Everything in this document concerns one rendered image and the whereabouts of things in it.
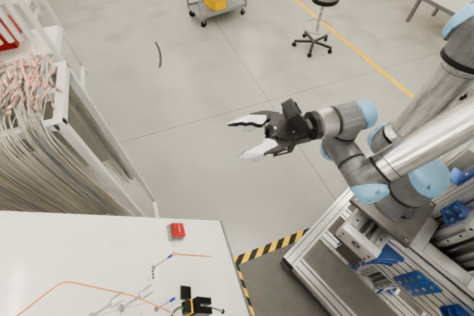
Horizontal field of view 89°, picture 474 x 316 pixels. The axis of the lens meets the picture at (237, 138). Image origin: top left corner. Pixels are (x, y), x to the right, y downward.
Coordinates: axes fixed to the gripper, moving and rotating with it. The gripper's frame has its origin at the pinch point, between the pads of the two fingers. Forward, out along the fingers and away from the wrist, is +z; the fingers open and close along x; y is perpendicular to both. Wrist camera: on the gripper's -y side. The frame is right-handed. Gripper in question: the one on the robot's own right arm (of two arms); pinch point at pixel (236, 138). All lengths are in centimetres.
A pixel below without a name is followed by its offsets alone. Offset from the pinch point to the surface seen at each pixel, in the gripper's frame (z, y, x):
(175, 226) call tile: 23, 47, -5
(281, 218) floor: -46, 160, 4
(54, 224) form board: 50, 21, -2
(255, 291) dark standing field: -8, 154, -39
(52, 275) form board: 48, 20, -14
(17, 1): 124, 74, 207
